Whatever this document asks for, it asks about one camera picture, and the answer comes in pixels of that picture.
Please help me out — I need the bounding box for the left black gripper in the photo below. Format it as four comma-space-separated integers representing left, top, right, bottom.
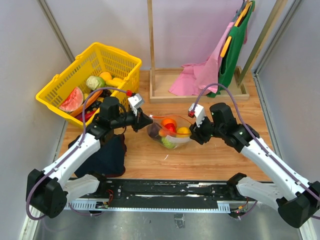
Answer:
111, 106, 153, 133

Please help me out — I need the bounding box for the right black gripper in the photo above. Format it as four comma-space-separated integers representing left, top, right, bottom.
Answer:
189, 113, 225, 144

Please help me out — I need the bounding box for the purple mangosteen toy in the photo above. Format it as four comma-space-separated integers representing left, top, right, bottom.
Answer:
147, 122, 162, 138

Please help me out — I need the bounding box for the orange fruit toy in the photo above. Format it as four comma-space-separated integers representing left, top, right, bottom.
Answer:
176, 127, 191, 138

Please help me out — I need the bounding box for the round orange toy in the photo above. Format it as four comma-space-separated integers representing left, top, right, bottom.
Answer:
161, 117, 177, 128

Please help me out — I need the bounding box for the red bell pepper toy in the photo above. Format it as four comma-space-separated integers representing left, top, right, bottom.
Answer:
164, 122, 176, 133

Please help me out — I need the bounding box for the clear zip top bag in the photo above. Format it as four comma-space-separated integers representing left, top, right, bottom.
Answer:
148, 114, 192, 149

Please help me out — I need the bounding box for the green custard apple toy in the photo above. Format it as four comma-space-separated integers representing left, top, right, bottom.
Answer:
161, 137, 176, 149

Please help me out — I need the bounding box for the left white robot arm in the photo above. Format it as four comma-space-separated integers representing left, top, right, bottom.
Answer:
25, 93, 153, 221

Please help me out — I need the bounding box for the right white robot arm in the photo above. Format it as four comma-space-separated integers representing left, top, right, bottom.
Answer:
188, 102, 320, 228

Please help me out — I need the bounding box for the wooden clothes rack base tray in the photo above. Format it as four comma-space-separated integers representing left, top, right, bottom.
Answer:
149, 66, 250, 104

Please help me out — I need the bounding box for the yellow banana toy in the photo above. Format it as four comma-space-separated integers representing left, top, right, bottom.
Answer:
105, 77, 125, 88

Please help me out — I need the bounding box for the black grape bunch toy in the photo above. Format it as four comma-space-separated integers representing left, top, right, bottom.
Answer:
87, 100, 102, 112

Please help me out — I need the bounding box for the dark navy folded cloth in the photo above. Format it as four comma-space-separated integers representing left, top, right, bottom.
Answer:
74, 134, 127, 178

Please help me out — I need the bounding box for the orange carrot toy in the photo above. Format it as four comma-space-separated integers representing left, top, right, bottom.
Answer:
69, 90, 103, 117

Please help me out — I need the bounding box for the red chili pepper toy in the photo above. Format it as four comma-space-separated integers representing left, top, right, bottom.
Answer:
75, 111, 96, 122

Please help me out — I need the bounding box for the pink garment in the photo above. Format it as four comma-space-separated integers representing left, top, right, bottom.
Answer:
168, 22, 234, 96

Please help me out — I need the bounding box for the yellow lemon toy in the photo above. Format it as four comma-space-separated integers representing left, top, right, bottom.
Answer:
99, 71, 113, 81

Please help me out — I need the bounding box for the green cabbage toy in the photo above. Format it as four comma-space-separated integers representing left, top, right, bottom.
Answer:
86, 76, 106, 91

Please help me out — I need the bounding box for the watermelon slice toy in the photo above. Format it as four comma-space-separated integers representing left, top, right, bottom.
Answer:
59, 87, 84, 113

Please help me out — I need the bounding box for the yellow plastic shopping basket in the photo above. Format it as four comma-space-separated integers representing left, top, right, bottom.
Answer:
35, 42, 142, 130

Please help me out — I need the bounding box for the green garment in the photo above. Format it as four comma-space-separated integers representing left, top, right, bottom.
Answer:
218, 0, 255, 88

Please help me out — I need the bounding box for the orange clothes hanger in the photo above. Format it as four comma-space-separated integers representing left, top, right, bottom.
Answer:
220, 1, 253, 58

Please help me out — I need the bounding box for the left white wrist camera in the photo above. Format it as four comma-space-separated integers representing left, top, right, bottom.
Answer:
127, 93, 145, 117

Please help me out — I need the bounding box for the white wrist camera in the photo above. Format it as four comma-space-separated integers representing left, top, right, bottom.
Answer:
127, 93, 145, 117
188, 103, 206, 128

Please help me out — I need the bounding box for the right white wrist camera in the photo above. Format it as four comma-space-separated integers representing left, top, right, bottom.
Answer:
188, 103, 206, 128

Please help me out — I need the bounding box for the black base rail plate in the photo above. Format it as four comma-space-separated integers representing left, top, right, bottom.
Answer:
97, 178, 247, 210

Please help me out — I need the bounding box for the left wooden rack post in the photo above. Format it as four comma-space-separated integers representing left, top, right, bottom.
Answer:
147, 0, 156, 94

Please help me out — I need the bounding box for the wooden rack post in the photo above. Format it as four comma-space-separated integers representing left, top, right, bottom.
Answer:
236, 0, 288, 88
147, 0, 156, 94

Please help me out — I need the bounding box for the right wooden rack post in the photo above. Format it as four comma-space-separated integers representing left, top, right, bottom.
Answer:
236, 0, 288, 88

